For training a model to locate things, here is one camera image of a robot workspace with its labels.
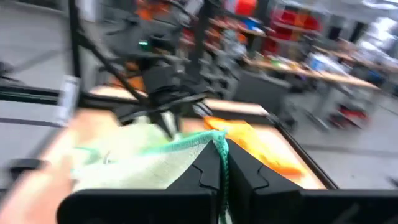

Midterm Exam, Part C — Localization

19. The black metal table frame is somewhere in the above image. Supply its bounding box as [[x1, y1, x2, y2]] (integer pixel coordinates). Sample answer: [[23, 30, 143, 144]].
[[0, 0, 339, 190]]

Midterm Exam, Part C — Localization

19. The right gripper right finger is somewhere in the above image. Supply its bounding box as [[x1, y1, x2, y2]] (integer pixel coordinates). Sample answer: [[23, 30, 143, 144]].
[[226, 139, 304, 224]]

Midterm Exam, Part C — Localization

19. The orange microfiber towel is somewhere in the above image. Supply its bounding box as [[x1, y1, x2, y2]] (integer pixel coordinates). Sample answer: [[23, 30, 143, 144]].
[[203, 115, 307, 179]]

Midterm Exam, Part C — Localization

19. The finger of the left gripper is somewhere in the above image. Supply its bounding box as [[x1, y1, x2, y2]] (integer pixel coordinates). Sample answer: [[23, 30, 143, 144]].
[[152, 112, 174, 140], [172, 111, 183, 133]]

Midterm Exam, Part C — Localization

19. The background wooden workbench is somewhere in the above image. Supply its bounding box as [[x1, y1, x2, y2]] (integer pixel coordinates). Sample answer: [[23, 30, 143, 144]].
[[245, 55, 382, 91]]

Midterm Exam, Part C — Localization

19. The pale green tagged towel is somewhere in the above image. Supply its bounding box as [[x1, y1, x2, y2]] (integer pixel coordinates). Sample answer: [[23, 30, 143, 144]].
[[70, 129, 230, 224]]

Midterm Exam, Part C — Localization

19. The short white bar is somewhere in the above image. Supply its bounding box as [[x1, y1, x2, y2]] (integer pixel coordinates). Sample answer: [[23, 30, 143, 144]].
[[57, 75, 81, 126]]

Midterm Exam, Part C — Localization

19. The red storage bin rack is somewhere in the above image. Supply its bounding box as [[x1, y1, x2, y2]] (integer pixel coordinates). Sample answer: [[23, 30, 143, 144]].
[[264, 9, 321, 54]]

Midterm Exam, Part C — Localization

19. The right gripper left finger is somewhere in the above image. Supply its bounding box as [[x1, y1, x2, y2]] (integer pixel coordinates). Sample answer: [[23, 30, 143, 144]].
[[166, 140, 222, 191]]

